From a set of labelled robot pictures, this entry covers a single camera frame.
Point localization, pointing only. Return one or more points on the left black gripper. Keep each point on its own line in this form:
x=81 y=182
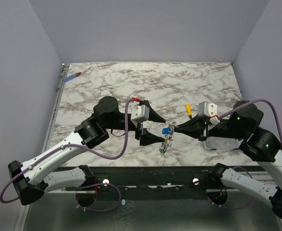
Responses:
x=147 y=137

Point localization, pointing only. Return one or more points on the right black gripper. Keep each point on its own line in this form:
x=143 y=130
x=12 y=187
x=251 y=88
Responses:
x=205 y=129

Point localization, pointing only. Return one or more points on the blue tag key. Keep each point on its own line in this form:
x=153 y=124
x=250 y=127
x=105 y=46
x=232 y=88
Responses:
x=167 y=131

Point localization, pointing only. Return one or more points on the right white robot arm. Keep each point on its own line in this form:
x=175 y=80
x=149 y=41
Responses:
x=262 y=146

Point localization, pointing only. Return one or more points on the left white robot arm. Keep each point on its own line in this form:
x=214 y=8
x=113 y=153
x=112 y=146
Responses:
x=33 y=178

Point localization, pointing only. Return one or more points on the clear plastic screw box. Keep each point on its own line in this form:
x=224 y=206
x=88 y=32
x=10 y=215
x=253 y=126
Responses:
x=221 y=144

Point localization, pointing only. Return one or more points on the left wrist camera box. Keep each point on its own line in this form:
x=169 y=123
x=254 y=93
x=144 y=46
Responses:
x=140 y=112

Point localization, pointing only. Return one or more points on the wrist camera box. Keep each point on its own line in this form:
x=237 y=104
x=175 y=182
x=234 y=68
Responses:
x=140 y=112
x=210 y=111

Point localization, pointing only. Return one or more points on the yellow handled screwdriver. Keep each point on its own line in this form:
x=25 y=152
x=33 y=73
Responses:
x=189 y=110

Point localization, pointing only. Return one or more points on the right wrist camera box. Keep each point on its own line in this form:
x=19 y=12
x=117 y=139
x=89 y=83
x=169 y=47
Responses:
x=210 y=111

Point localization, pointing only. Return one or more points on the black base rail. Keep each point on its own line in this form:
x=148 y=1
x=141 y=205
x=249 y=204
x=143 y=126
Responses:
x=162 y=183

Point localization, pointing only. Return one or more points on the blue handled screwdriver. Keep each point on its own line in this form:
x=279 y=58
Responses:
x=75 y=75

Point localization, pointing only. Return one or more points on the left aluminium side rail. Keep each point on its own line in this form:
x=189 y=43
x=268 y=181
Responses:
x=59 y=91

